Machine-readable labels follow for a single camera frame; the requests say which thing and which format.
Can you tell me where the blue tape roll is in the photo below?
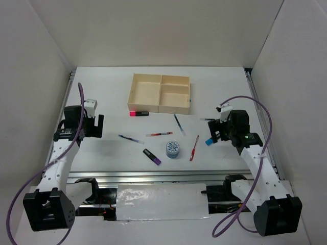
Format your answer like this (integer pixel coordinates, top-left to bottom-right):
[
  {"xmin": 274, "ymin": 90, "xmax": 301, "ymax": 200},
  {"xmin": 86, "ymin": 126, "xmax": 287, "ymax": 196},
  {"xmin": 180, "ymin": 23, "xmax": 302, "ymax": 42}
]
[{"xmin": 166, "ymin": 140, "xmax": 180, "ymax": 159}]

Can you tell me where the red-orange gel pen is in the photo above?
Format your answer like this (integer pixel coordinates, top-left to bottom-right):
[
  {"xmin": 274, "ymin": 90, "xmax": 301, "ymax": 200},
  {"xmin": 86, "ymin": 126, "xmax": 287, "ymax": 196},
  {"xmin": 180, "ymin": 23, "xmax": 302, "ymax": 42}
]
[{"xmin": 146, "ymin": 132, "xmax": 173, "ymax": 137}]

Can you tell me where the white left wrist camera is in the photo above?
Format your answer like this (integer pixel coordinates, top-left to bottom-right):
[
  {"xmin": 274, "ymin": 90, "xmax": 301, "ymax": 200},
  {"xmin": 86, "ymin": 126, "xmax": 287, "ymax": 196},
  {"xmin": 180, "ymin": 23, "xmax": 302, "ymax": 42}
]
[{"xmin": 84, "ymin": 99, "xmax": 98, "ymax": 118}]

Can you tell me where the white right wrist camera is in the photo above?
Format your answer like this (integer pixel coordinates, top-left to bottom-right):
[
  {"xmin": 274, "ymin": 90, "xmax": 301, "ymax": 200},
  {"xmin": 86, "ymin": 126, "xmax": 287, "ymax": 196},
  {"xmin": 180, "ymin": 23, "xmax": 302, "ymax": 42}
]
[{"xmin": 216, "ymin": 102, "xmax": 233, "ymax": 123}]

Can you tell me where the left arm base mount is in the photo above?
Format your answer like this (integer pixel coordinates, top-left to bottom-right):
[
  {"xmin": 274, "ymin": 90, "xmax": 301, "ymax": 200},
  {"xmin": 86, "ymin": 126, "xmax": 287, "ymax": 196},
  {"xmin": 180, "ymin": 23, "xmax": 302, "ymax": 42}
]
[{"xmin": 75, "ymin": 178, "xmax": 118, "ymax": 221}]

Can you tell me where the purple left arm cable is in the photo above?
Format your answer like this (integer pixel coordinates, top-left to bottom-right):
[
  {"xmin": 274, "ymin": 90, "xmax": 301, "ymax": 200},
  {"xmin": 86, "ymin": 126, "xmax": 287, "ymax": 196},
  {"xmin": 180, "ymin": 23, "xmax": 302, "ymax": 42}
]
[{"xmin": 6, "ymin": 82, "xmax": 89, "ymax": 245}]

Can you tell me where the aluminium front rail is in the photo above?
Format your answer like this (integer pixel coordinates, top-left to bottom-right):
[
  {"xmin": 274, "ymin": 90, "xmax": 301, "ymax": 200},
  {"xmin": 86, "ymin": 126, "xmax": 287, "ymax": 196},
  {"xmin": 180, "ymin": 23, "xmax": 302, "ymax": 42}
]
[{"xmin": 67, "ymin": 170, "xmax": 253, "ymax": 184}]

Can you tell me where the aluminium right rail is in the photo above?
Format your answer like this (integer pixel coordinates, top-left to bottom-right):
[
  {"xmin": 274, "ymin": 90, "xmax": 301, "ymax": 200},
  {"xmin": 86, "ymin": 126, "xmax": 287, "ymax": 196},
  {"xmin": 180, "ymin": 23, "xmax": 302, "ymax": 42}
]
[{"xmin": 244, "ymin": 68, "xmax": 285, "ymax": 181}]

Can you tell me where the red ballpoint pen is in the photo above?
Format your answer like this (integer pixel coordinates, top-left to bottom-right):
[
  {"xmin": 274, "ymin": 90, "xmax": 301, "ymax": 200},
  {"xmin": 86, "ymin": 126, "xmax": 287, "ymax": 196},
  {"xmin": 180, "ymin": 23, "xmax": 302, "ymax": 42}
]
[{"xmin": 190, "ymin": 135, "xmax": 199, "ymax": 161}]

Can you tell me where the white foil front panel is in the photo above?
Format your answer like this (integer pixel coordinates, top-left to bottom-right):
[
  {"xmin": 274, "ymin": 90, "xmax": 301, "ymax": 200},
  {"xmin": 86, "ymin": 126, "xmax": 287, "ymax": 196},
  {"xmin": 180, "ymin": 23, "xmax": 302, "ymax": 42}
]
[{"xmin": 116, "ymin": 183, "xmax": 209, "ymax": 221}]

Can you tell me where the cream compartment tray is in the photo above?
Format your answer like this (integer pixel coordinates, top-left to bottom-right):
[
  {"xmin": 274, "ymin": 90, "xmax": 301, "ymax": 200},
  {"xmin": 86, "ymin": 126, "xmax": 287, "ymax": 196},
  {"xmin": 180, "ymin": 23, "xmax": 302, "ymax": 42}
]
[{"xmin": 127, "ymin": 73, "xmax": 191, "ymax": 115}]

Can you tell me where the blue pen clear cap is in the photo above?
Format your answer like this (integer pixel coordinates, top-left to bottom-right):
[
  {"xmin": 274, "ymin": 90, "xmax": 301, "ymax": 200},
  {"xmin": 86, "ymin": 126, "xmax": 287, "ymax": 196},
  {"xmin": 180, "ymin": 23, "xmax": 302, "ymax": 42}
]
[{"xmin": 174, "ymin": 114, "xmax": 186, "ymax": 137}]

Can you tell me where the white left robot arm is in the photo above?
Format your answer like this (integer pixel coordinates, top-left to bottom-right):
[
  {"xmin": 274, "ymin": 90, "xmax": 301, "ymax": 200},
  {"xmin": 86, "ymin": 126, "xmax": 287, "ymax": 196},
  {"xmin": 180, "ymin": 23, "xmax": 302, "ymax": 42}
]
[{"xmin": 23, "ymin": 100, "xmax": 104, "ymax": 232}]

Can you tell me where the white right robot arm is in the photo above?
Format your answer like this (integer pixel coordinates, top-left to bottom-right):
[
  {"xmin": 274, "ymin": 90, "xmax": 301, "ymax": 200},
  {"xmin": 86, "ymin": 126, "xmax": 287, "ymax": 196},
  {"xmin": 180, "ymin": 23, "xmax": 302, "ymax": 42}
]
[{"xmin": 208, "ymin": 106, "xmax": 302, "ymax": 236}]

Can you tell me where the pink highlighter marker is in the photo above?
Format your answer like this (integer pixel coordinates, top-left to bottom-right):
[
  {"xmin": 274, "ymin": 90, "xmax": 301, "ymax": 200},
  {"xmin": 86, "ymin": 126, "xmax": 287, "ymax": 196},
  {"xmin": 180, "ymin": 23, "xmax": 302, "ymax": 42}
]
[{"xmin": 129, "ymin": 111, "xmax": 149, "ymax": 117}]

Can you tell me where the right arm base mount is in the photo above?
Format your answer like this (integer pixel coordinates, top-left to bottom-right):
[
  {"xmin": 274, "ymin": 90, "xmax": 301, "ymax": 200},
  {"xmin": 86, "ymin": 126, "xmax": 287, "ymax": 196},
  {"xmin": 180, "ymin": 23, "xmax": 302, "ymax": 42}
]
[{"xmin": 201, "ymin": 175, "xmax": 247, "ymax": 214}]

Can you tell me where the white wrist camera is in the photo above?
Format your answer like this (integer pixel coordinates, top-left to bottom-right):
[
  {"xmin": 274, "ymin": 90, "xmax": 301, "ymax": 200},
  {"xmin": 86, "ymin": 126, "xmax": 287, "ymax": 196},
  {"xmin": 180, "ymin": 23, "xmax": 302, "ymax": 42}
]
[
  {"xmin": 84, "ymin": 99, "xmax": 98, "ymax": 118},
  {"xmin": 216, "ymin": 102, "xmax": 233, "ymax": 123}
]

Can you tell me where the purple highlighter marker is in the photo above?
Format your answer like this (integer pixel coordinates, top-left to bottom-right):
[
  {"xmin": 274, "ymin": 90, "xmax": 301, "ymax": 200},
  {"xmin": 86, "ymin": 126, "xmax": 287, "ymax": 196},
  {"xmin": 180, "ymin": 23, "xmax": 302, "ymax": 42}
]
[{"xmin": 143, "ymin": 149, "xmax": 161, "ymax": 165}]

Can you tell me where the blue highlighter marker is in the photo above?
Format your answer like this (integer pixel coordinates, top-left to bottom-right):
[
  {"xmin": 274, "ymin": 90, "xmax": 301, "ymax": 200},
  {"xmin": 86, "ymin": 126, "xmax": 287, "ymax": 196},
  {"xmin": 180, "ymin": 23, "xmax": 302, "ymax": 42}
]
[{"xmin": 205, "ymin": 138, "xmax": 213, "ymax": 146}]

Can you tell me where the black gel pen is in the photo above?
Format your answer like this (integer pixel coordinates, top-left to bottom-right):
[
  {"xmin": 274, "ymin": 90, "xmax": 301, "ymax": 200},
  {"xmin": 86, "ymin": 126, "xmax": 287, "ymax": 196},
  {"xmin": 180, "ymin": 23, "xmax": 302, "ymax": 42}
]
[{"xmin": 200, "ymin": 118, "xmax": 215, "ymax": 121}]

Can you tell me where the aluminium rail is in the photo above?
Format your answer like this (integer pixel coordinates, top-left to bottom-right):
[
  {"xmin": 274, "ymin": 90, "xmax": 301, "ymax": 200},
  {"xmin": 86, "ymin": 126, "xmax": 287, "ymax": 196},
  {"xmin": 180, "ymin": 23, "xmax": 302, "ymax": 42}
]
[
  {"xmin": 67, "ymin": 170, "xmax": 253, "ymax": 184},
  {"xmin": 244, "ymin": 68, "xmax": 285, "ymax": 181},
  {"xmin": 57, "ymin": 70, "xmax": 76, "ymax": 123}
]

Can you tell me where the blue gel pen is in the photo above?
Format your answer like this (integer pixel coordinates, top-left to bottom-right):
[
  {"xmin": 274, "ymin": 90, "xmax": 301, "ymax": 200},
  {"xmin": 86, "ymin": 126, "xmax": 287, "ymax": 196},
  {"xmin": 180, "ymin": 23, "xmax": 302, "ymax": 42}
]
[{"xmin": 118, "ymin": 134, "xmax": 145, "ymax": 144}]

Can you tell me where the aluminium left rail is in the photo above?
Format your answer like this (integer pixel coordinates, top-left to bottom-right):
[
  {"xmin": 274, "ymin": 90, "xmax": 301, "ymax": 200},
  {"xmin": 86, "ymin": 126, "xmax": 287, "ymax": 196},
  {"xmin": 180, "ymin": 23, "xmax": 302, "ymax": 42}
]
[{"xmin": 57, "ymin": 70, "xmax": 76, "ymax": 123}]

